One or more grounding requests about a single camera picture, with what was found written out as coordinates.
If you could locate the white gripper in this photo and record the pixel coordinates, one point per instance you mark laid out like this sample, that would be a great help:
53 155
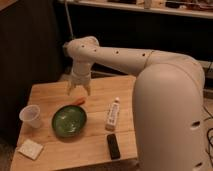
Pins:
80 75

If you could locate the translucent white cup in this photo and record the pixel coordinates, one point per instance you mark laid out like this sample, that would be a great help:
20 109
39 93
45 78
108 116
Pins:
31 116

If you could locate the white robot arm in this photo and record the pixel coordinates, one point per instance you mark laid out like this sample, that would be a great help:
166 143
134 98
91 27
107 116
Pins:
167 101

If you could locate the green ceramic bowl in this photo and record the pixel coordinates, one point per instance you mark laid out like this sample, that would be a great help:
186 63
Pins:
68 121

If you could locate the orange small object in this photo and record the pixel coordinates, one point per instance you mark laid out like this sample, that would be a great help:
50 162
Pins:
79 101

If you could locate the white tube with label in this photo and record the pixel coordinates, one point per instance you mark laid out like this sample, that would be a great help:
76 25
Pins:
112 115

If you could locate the wooden table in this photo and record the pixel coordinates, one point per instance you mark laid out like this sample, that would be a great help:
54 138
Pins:
90 146

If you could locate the black rectangular remote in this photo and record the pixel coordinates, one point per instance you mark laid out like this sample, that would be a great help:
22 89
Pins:
113 146

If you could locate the white square coaster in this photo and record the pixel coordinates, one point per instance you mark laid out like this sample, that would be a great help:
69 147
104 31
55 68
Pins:
30 149

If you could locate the metal lamp pole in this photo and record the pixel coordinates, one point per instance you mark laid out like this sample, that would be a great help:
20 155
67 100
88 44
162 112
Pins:
69 20

